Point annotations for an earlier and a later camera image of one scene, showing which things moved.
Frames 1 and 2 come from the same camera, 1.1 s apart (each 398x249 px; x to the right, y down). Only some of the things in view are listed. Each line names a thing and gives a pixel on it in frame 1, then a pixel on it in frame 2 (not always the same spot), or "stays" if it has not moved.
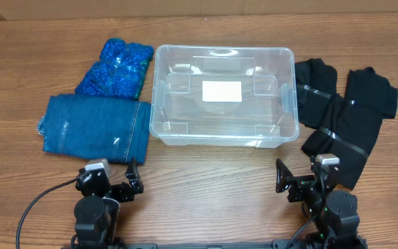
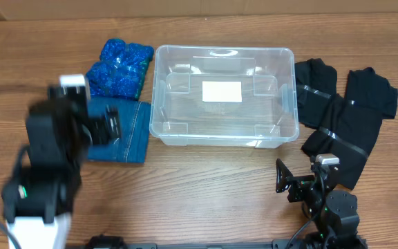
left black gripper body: [121, 189] to [108, 125]
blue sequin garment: [120, 71] stays
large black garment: [354, 123] stays
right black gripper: [300, 182] stays
